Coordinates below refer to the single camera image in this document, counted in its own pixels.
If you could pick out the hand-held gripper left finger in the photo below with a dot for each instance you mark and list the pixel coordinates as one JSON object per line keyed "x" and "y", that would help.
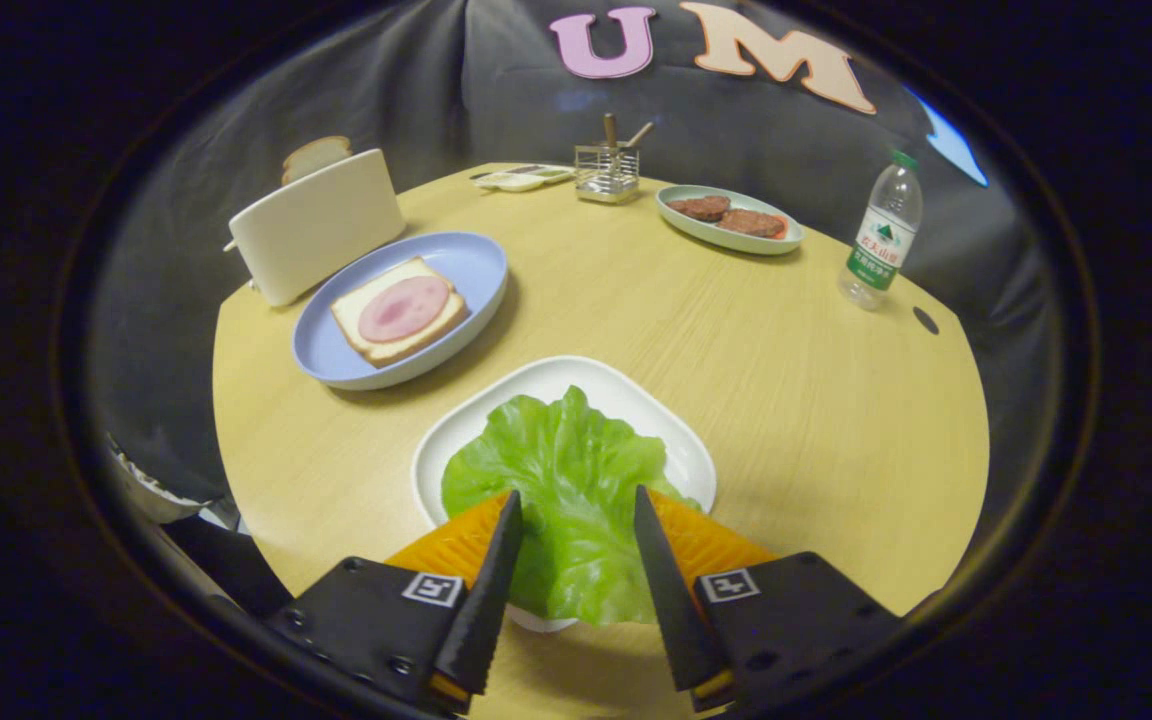
{"x": 486, "y": 620}

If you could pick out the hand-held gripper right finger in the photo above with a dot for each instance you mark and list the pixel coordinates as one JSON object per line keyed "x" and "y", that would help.
{"x": 671, "y": 620}

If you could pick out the green lettuce leaf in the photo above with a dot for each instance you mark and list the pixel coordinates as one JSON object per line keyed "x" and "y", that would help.
{"x": 566, "y": 470}

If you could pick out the brown-crusted bread slice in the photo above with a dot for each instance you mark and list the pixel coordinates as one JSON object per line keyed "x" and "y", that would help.
{"x": 316, "y": 155}

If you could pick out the white plate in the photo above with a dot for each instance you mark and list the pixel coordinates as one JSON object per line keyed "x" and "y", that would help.
{"x": 556, "y": 375}

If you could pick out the pink ham slice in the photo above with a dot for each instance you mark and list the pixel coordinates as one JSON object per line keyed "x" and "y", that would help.
{"x": 404, "y": 308}

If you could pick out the white bread slice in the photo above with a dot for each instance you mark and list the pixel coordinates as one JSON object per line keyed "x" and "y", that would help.
{"x": 348, "y": 318}

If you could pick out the blue plate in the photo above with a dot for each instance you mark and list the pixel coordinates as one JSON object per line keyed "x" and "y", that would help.
{"x": 456, "y": 260}

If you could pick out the pale green plate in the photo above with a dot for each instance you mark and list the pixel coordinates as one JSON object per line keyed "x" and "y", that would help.
{"x": 726, "y": 240}

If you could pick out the brown meat patty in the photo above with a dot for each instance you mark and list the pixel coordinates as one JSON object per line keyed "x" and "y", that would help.
{"x": 701, "y": 208}
{"x": 751, "y": 223}

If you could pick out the white toaster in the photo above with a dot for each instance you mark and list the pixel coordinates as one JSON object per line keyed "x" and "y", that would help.
{"x": 316, "y": 225}

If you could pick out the clear plastic water bottle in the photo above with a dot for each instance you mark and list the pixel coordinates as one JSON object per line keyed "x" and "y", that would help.
{"x": 881, "y": 240}

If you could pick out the white divided seasoning tray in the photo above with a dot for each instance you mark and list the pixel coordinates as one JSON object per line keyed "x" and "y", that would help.
{"x": 526, "y": 180}

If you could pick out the light wooden spoon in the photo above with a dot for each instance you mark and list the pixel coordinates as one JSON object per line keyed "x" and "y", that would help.
{"x": 640, "y": 134}

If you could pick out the black backdrop cloth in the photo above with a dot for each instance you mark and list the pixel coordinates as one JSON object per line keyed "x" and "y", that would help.
{"x": 236, "y": 130}

